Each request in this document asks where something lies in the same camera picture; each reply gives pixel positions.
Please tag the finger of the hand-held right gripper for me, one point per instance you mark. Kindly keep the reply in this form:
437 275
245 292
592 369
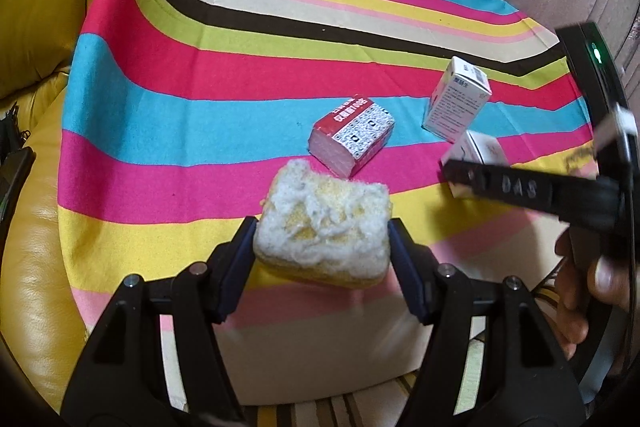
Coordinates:
520 184

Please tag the yellow leather sofa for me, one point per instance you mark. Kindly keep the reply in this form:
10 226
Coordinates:
35 32

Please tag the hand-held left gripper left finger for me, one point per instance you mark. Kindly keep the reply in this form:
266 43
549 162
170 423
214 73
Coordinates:
232 287

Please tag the black object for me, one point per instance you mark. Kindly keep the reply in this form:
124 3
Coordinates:
12 177

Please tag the small white box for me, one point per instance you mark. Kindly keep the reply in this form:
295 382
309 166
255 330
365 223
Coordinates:
482 147

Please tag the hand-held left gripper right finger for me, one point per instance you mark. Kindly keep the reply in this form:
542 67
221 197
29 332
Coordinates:
407 268

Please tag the red and white box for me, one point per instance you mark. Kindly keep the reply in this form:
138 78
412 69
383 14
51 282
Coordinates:
352 134

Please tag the yellow sponge with white top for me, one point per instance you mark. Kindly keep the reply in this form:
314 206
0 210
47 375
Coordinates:
320 227

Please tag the person's right hand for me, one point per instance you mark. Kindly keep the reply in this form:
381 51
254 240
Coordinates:
570 307

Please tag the white box with barcode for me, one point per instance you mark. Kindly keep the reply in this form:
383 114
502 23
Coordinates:
455 102

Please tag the colourful striped cloth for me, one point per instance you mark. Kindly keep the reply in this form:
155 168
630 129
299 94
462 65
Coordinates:
200 72

